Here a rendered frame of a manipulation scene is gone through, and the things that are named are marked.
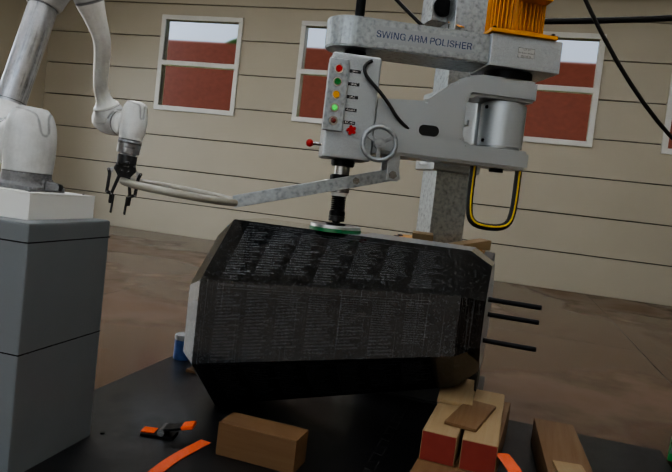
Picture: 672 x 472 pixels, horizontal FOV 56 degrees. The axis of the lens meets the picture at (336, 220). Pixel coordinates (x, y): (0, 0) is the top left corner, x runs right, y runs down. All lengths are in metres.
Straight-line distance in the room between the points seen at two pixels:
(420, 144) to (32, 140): 1.43
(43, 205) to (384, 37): 1.41
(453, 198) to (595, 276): 5.61
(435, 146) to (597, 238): 6.27
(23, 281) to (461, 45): 1.81
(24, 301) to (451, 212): 2.08
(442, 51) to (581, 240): 6.30
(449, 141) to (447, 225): 0.78
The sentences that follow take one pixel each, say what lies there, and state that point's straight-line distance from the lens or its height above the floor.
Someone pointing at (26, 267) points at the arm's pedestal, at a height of 0.67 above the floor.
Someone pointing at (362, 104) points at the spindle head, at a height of 1.35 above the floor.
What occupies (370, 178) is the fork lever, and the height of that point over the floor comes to 1.06.
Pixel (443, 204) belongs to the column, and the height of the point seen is 0.98.
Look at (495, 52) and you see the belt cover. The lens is 2.70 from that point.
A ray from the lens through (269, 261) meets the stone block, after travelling 2.51.
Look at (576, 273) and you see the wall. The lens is 8.75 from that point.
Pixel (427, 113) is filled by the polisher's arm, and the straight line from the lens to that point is 2.61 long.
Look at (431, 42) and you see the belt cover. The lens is 2.65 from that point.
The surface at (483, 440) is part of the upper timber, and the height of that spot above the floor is 0.25.
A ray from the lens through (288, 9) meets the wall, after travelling 9.60.
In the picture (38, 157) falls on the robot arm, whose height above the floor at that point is 0.99.
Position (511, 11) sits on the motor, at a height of 1.80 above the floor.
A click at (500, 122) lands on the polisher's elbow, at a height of 1.35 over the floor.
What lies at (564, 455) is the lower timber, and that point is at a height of 0.13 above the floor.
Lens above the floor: 1.01
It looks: 3 degrees down
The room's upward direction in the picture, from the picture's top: 7 degrees clockwise
